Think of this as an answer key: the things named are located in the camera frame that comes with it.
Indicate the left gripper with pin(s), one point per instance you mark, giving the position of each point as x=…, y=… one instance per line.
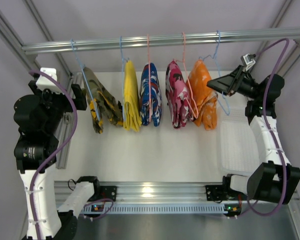
x=248, y=86

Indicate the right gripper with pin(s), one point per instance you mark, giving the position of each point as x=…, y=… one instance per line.
x=79, y=100

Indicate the orange trousers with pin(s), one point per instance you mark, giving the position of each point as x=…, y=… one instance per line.
x=205, y=98

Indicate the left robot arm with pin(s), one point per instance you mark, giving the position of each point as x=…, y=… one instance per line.
x=61, y=161

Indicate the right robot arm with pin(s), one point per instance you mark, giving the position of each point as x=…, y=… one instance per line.
x=267, y=140

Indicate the blue hanger with camouflage trousers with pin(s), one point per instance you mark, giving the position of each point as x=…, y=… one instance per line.
x=81, y=65

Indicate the green camouflage trousers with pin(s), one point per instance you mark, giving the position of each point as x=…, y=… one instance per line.
x=106, y=103

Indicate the pink camouflage trousers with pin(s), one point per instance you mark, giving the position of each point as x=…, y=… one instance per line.
x=178, y=96

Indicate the yellow trousers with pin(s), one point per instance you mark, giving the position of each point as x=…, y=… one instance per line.
x=132, y=119

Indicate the blue hanger with yellow trousers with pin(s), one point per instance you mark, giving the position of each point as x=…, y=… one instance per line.
x=123, y=61

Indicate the blue camouflage trousers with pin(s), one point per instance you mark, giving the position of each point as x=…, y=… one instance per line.
x=156, y=97

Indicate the pink hanger with blue trousers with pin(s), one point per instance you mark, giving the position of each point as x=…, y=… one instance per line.
x=149, y=79

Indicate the white plastic basket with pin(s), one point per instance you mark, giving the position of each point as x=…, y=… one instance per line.
x=237, y=151

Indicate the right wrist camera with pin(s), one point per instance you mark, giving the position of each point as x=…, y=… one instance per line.
x=248, y=60

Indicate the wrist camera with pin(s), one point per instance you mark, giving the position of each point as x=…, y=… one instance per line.
x=43, y=82
x=248, y=60

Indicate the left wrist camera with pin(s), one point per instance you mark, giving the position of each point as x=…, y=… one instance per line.
x=43, y=82

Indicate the right aluminium frame post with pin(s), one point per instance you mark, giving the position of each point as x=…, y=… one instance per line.
x=288, y=20

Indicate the aluminium hanging rail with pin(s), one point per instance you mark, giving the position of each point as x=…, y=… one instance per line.
x=254, y=35

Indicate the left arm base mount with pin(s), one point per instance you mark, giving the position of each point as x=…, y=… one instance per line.
x=107, y=192

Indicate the grey slotted cable duct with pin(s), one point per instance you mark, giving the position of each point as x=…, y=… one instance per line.
x=162, y=208

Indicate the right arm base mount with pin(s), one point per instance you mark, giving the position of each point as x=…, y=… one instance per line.
x=215, y=193

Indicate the front aluminium rail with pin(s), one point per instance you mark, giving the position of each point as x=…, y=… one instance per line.
x=158, y=192

